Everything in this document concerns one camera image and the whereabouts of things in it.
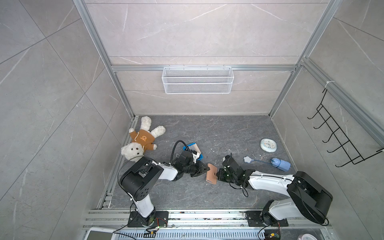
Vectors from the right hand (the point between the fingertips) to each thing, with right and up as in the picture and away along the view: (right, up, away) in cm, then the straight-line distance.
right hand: (215, 173), depth 88 cm
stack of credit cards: (-12, +15, +7) cm, 20 cm away
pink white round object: (+39, -22, -22) cm, 50 cm away
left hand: (-4, +5, -3) cm, 6 cm away
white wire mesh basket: (-10, +60, +12) cm, 62 cm away
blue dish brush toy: (+37, +7, 0) cm, 38 cm away
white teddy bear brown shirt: (-47, +20, +7) cm, 51 cm away
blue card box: (-9, +9, +4) cm, 13 cm away
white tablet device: (-56, -19, -23) cm, 64 cm away
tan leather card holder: (-3, 0, -4) cm, 6 cm away
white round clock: (+37, +16, +11) cm, 42 cm away
